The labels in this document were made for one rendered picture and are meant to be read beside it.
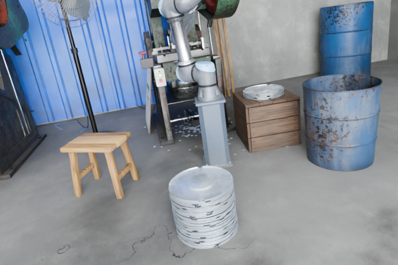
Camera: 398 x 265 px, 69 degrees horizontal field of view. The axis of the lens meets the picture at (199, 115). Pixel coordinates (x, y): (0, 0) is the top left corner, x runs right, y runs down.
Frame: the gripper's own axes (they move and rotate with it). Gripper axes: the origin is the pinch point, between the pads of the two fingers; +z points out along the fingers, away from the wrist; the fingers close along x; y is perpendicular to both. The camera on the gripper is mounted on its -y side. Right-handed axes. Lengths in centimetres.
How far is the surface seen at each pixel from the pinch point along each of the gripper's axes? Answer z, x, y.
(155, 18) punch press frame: 33, -33, -25
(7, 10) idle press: 85, -115, 41
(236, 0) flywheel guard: -22.7, 17.5, -25.6
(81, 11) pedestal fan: 54, -73, 15
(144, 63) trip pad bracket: 47, -1, 20
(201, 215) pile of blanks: 24, 94, 117
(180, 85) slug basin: 69, 19, -31
